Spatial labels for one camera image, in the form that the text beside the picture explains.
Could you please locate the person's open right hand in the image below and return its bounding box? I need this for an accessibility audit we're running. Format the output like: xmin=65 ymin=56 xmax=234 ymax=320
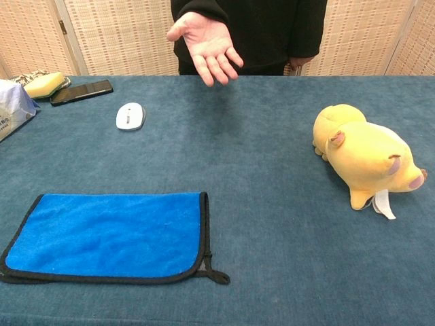
xmin=166 ymin=12 xmax=245 ymax=88

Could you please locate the person's left hand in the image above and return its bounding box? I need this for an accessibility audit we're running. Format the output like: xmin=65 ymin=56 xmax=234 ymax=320
xmin=288 ymin=56 xmax=315 ymax=71

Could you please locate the yellow plush toy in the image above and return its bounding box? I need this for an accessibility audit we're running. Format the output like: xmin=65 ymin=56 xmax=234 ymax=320
xmin=312 ymin=104 xmax=429 ymax=220

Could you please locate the person in black sweater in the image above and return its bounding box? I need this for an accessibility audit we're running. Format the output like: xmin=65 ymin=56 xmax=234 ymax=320
xmin=171 ymin=0 xmax=328 ymax=76

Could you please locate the woven folding screen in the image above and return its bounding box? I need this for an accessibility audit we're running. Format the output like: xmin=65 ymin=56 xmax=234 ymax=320
xmin=0 ymin=0 xmax=435 ymax=77

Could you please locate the white computer mouse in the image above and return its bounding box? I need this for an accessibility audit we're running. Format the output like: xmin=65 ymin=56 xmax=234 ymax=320
xmin=116 ymin=102 xmax=147 ymax=130

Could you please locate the black smartphone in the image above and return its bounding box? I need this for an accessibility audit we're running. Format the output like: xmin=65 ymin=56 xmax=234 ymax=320
xmin=50 ymin=79 xmax=114 ymax=107

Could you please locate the teal table cloth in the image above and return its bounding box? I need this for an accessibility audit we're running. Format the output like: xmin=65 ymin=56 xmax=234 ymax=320
xmin=0 ymin=75 xmax=435 ymax=326

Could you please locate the yellow green sponge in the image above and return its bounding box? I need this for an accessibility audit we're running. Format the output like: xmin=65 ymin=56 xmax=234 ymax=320
xmin=23 ymin=71 xmax=66 ymax=100

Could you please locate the white tissue pack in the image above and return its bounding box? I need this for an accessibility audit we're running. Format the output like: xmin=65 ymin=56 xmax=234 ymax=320
xmin=0 ymin=78 xmax=41 ymax=143

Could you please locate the blue microfiber cloth black trim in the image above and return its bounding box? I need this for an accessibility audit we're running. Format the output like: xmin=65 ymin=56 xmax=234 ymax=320
xmin=0 ymin=192 xmax=231 ymax=285

